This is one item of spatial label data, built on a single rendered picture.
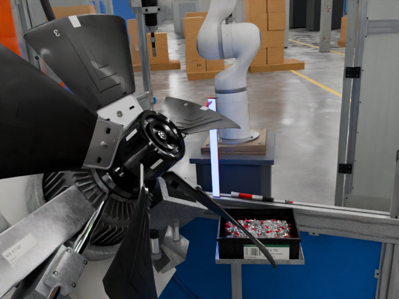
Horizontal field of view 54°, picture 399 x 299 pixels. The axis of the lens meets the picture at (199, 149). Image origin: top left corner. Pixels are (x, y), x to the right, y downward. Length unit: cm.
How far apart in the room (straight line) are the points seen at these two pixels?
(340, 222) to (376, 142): 148
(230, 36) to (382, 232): 79
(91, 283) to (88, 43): 50
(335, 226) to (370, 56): 149
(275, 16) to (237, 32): 756
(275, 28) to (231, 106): 758
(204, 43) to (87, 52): 63
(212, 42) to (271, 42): 761
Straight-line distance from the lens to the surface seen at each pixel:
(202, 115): 101
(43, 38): 92
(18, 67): 67
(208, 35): 144
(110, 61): 88
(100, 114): 83
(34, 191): 85
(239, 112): 146
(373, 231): 126
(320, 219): 125
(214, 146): 122
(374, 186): 279
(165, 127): 78
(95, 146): 73
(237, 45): 143
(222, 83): 144
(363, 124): 264
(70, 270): 65
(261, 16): 892
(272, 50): 905
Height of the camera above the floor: 145
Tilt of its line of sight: 20 degrees down
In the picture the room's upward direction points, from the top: 3 degrees counter-clockwise
